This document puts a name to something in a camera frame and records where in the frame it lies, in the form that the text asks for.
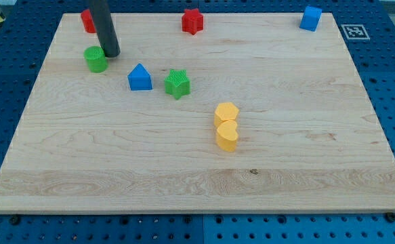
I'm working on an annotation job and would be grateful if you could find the green cylinder block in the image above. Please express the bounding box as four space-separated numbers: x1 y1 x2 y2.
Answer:
83 46 108 73

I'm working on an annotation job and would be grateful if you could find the wooden board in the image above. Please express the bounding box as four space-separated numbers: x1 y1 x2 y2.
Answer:
0 13 395 215

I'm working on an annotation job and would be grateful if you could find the yellow heart block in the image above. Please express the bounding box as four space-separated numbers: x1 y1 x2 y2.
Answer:
215 120 238 152

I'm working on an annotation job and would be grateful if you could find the green star block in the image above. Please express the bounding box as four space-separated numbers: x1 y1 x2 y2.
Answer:
164 69 190 100

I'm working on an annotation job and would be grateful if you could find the blue house-shaped block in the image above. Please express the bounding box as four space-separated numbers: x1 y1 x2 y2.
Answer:
127 63 152 91

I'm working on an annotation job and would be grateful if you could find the red star block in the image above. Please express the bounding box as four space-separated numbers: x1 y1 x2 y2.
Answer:
182 8 204 35

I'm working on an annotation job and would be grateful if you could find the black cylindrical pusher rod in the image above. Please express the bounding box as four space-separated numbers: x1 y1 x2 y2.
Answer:
87 0 121 58

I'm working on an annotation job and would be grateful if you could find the red block behind rod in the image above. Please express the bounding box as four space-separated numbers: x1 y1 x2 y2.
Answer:
80 9 96 33

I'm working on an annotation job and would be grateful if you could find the blue cube block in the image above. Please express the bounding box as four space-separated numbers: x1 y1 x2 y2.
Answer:
299 6 323 32

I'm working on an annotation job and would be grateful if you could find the white fiducial marker tag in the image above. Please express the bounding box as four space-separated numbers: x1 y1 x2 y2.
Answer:
341 24 370 40

